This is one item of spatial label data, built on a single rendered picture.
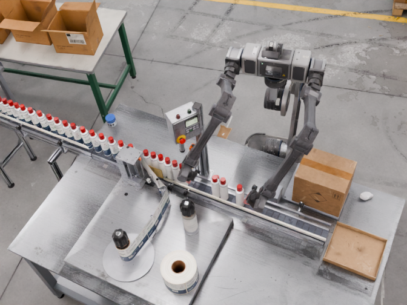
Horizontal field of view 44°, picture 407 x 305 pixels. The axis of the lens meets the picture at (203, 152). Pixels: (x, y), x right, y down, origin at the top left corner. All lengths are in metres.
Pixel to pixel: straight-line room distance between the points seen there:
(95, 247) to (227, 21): 3.38
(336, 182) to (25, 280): 2.49
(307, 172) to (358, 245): 0.52
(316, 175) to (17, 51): 2.83
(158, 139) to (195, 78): 1.66
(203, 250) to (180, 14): 3.50
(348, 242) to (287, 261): 0.38
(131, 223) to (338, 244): 1.25
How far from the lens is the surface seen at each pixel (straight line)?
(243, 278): 2.98
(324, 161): 3.06
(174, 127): 2.80
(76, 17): 4.54
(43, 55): 4.55
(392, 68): 5.34
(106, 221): 3.20
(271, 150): 3.99
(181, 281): 2.78
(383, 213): 3.27
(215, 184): 3.04
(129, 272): 3.00
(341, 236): 3.14
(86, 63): 4.33
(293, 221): 3.10
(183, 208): 2.81
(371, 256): 3.11
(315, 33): 5.61
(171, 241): 3.05
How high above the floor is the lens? 3.57
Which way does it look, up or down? 53 degrees down
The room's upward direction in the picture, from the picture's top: 7 degrees counter-clockwise
